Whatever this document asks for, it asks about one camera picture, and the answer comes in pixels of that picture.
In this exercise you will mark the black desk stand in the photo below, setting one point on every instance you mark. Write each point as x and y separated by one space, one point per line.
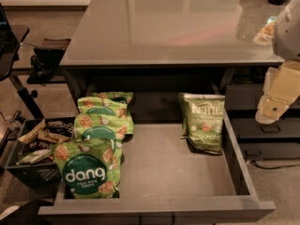
11 37

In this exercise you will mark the dark side drawer unit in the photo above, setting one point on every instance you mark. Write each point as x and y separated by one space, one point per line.
279 140

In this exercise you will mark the black plastic snack crate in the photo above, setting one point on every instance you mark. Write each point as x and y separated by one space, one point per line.
45 173

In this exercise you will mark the rear green Dang chip bag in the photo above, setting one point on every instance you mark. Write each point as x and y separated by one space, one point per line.
122 97

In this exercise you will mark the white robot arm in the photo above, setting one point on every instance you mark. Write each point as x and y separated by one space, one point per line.
283 34

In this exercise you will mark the open grey top drawer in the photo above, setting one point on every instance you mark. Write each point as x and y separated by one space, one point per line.
165 182

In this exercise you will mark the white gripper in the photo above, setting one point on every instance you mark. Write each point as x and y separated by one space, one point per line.
288 35

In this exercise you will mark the grey counter cabinet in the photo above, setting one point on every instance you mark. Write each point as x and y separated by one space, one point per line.
165 45

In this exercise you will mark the green dang chip bag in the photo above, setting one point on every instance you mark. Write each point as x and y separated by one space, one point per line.
108 107
99 126
122 97
90 169

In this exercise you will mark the green snack bag in crate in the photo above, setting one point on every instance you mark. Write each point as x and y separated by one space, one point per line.
35 157

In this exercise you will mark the front green Dang chip bag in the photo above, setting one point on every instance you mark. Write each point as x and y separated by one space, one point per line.
90 169

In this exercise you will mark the tan snack bag in crate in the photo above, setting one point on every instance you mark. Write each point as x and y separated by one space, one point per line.
39 132

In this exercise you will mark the green Kettle jalapeno chip bag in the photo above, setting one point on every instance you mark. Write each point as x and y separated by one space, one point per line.
203 121

